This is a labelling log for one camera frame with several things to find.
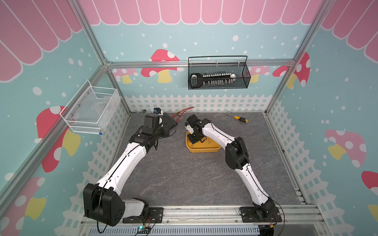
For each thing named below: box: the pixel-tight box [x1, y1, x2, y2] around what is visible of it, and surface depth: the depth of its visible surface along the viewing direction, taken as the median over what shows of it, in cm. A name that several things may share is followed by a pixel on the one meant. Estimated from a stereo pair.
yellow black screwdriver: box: [225, 112, 249, 123], surface depth 116 cm
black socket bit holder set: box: [189, 72, 237, 89], surface depth 91 cm
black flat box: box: [162, 112, 179, 131], surface depth 119 cm
